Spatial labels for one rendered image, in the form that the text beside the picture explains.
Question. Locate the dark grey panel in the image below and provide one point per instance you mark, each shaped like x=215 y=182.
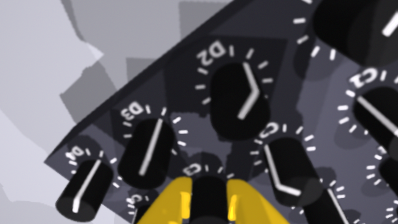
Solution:
x=193 y=111

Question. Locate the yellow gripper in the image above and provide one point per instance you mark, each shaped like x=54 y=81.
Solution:
x=245 y=204

